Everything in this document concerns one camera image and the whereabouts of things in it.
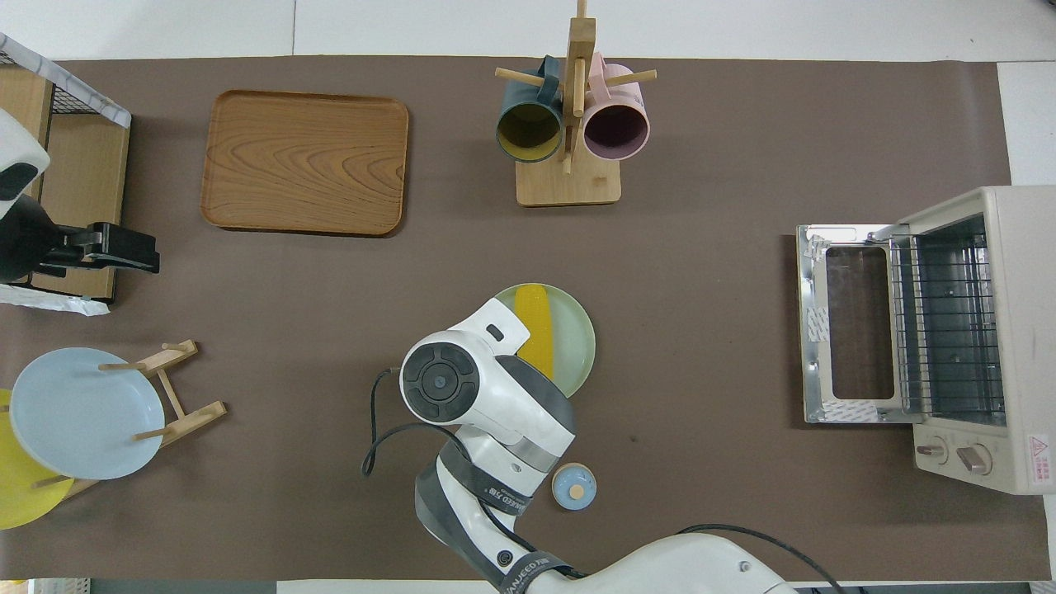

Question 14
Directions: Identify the dark blue mug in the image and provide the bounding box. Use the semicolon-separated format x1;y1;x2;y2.
496;56;565;164

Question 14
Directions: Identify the cream toaster oven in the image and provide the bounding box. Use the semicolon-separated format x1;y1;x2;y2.
796;186;1056;496

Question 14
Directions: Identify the yellow plate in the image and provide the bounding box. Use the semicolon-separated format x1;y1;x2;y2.
0;388;75;530

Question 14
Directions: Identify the wooden plate rack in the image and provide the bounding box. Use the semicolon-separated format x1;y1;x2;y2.
33;339;228;500

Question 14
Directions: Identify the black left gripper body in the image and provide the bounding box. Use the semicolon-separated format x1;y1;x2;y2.
0;195;92;284

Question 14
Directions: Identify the wooden mug rack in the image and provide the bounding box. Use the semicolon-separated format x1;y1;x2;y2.
495;0;658;207

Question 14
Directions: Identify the small blue lidded jar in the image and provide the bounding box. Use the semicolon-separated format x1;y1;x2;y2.
551;463;597;512

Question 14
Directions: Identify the wire basket with wooden shelves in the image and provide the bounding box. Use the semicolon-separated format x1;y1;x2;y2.
0;33;133;317

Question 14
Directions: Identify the glass oven door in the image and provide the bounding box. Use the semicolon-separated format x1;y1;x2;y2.
796;224;925;426

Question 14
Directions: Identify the pink mug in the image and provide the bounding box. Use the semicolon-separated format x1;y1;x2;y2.
582;52;652;162

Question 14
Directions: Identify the wooden tray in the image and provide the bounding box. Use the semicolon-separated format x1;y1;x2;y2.
200;90;410;238

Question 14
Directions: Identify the light blue plate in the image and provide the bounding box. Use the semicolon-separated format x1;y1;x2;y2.
10;347;166;481

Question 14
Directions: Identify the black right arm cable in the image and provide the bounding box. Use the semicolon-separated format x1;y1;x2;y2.
361;367;844;594

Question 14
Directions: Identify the mint green plate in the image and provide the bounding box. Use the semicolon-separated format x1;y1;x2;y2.
493;283;596;398

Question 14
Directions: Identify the yellow corn cob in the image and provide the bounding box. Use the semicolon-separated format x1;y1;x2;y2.
513;284;559;380

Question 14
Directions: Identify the brown table mat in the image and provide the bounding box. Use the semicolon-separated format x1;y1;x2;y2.
0;56;1047;582

